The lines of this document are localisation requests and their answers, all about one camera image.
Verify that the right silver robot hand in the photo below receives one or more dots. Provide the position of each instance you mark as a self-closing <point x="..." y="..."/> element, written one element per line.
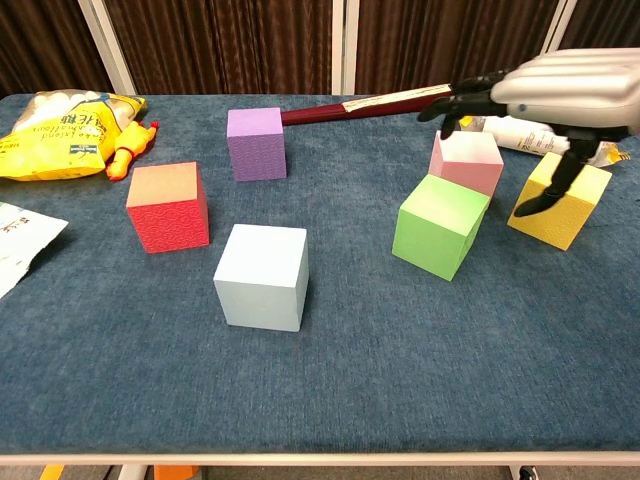
<point x="565" y="90"/>

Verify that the pink foam cube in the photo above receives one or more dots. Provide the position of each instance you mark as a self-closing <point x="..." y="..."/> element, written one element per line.
<point x="470" y="165"/>

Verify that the yellow cube block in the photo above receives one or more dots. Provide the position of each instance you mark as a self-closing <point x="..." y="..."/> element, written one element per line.
<point x="555" y="225"/>

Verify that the green foam cube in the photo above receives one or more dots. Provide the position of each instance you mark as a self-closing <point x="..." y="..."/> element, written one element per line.
<point x="435" y="235"/>

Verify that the light blue foam cube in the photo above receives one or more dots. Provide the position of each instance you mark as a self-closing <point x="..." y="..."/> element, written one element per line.
<point x="260" y="290"/>

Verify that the red foam cube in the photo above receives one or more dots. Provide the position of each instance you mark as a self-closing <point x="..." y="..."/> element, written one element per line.
<point x="167" y="220"/>

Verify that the purple foam cube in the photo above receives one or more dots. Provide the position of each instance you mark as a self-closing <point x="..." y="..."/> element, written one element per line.
<point x="256" y="150"/>

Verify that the clear pack of white rolls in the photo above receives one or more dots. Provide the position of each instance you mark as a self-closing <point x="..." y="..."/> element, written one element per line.
<point x="530" y="137"/>

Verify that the brown curtain panel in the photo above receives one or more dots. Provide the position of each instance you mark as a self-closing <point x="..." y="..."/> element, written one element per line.
<point x="40" y="40"/>
<point x="220" y="45"/>
<point x="440" y="35"/>
<point x="610" y="20"/>

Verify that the dark red folded fan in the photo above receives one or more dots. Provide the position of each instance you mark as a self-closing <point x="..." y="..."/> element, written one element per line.
<point x="320" y="112"/>

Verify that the blue felt table cover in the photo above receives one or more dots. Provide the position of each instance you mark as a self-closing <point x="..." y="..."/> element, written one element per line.
<point x="320" y="380"/>

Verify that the black caster wheel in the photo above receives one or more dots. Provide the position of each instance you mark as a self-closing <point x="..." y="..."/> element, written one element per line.
<point x="528" y="473"/>

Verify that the yellow rubber chicken toy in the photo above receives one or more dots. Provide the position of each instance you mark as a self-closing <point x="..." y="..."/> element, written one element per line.
<point x="131" y="147"/>

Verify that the yellow snack bag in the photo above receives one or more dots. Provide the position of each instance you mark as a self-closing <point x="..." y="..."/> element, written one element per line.
<point x="55" y="140"/>

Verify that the orange box under table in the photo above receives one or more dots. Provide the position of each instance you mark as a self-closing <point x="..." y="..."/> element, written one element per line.
<point x="175" y="473"/>

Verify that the white snack bag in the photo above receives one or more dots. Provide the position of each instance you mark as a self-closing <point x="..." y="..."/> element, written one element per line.
<point x="20" y="240"/>

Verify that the white partition post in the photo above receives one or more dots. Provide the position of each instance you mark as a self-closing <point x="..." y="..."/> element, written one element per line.
<point x="107" y="45"/>
<point x="345" y="45"/>
<point x="567" y="20"/>

